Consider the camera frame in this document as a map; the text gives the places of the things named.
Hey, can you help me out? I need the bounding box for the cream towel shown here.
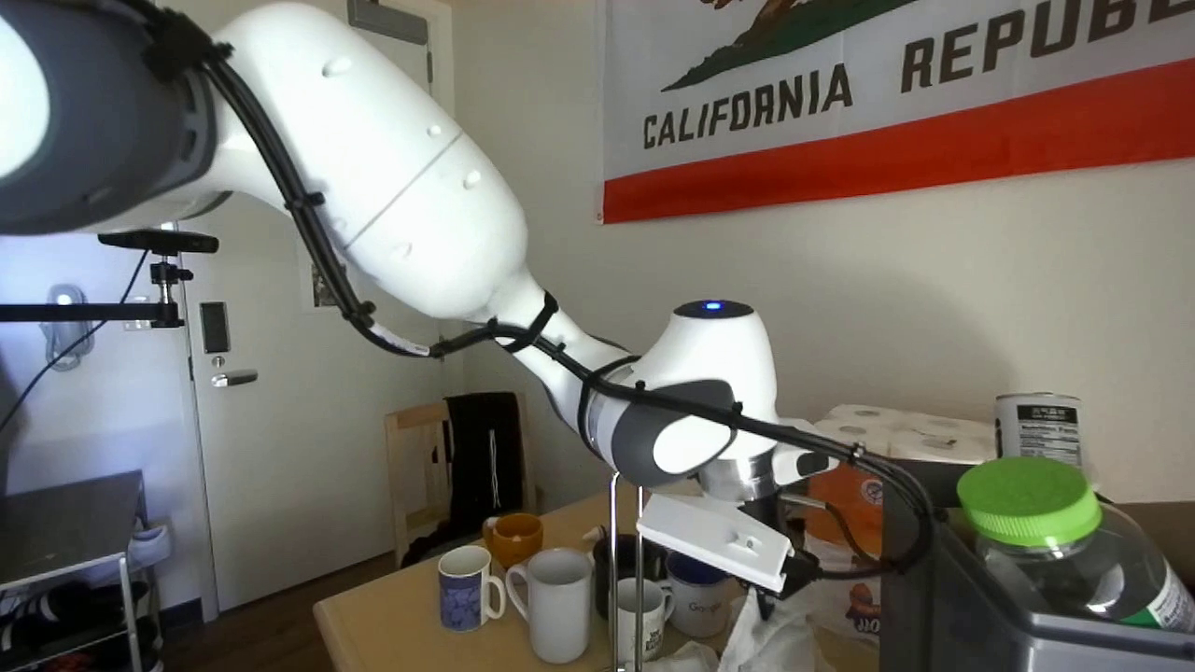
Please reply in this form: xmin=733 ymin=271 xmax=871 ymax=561
xmin=717 ymin=595 xmax=833 ymax=672

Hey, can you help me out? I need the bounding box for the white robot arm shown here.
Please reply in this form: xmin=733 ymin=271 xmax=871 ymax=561
xmin=0 ymin=0 xmax=840 ymax=495

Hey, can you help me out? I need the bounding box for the metal paper towel holder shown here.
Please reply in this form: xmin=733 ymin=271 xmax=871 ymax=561
xmin=604 ymin=474 xmax=646 ymax=672

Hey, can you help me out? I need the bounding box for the wooden chair with black jacket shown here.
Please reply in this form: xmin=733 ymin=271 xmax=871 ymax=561
xmin=386 ymin=392 xmax=534 ymax=566

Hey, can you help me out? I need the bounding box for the orange mug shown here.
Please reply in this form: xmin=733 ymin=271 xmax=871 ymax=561
xmin=482 ymin=510 xmax=541 ymax=566

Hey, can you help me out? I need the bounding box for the California Republic flag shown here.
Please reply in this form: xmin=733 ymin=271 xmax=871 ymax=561
xmin=602 ymin=0 xmax=1195 ymax=225

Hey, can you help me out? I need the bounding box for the grey tall mug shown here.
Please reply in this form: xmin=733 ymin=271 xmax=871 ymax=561
xmin=503 ymin=548 xmax=594 ymax=665

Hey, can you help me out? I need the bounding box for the white mug bottom edge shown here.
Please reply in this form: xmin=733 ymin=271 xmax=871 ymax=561
xmin=614 ymin=580 xmax=673 ymax=665

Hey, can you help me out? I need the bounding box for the white blue printed mug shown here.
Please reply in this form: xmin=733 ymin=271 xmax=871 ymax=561
xmin=437 ymin=546 xmax=506 ymax=630

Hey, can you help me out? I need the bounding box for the orange toilet paper pack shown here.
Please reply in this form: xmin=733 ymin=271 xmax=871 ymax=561
xmin=788 ymin=398 xmax=1002 ymax=640

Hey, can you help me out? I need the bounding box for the silver tin can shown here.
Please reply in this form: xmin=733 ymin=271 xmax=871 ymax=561
xmin=994 ymin=392 xmax=1083 ymax=466

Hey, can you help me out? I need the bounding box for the green lid plastic jar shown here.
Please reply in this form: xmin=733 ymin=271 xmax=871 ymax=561
xmin=955 ymin=457 xmax=1195 ymax=636

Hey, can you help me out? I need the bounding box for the metal cart shelf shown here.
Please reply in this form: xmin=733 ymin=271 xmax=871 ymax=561
xmin=0 ymin=470 xmax=160 ymax=672

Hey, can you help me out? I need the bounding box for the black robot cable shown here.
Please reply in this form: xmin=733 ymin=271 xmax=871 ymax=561
xmin=124 ymin=0 xmax=940 ymax=589

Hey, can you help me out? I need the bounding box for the white door with handle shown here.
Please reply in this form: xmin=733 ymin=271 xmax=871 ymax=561
xmin=188 ymin=197 xmax=404 ymax=611

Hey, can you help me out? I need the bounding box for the black camera on tripod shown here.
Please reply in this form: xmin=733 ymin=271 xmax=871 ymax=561
xmin=0 ymin=227 xmax=219 ymax=330

